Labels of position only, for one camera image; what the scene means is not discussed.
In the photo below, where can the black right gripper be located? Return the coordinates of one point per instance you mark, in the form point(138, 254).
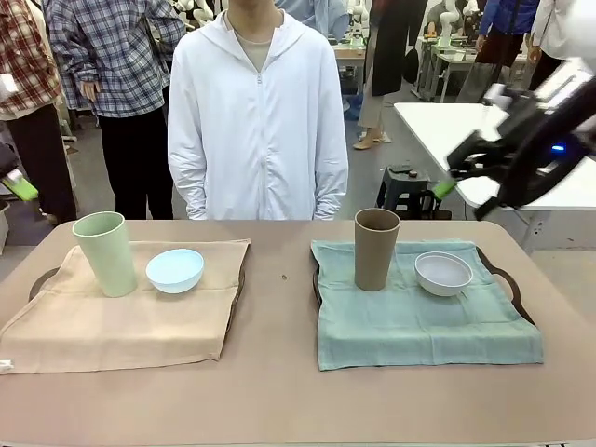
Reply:
point(484, 149)

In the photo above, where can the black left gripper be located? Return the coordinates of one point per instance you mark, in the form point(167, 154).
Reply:
point(7, 160)

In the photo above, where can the white bowl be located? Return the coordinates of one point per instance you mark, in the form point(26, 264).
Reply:
point(443, 277)

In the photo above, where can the brown tall cup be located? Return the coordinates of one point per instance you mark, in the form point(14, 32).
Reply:
point(376, 253)

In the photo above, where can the pale green tall cup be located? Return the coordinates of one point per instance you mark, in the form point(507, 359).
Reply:
point(109, 261)

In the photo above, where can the teal cloth mat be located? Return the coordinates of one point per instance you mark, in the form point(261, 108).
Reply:
point(419, 330)

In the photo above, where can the beige cloth mat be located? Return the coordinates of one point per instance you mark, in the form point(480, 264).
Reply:
point(116, 330)

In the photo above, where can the light blue bowl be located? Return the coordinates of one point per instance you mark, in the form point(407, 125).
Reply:
point(176, 274)

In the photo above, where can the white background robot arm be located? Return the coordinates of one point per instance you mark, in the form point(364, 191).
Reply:
point(449, 14)

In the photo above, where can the person's left forearm white sleeve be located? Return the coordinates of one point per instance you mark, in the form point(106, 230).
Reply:
point(331, 186)

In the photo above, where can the person's right forearm white sleeve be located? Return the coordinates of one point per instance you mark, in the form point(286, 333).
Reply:
point(188, 186)

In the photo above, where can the dark brown tray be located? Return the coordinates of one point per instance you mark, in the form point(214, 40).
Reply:
point(235, 298)
point(510, 284)

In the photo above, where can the dark plastic stool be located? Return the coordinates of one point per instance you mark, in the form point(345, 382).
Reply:
point(405, 191)

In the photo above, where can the white side table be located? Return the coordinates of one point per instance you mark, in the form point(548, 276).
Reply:
point(428, 125)

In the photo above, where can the person in red plaid shirt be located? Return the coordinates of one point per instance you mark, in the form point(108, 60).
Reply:
point(28, 107)

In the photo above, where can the person in black coat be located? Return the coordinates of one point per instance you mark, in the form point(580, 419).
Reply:
point(393, 56)

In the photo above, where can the person in blue plaid shirt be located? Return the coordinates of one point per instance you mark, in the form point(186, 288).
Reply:
point(116, 60)

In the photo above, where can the person in blue jacket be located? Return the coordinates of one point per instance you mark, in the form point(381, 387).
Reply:
point(507, 18)

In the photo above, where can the person in white shirt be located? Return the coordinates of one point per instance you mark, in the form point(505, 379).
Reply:
point(545, 32)

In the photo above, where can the person in white hoodie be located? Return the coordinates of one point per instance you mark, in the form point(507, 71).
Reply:
point(256, 116)

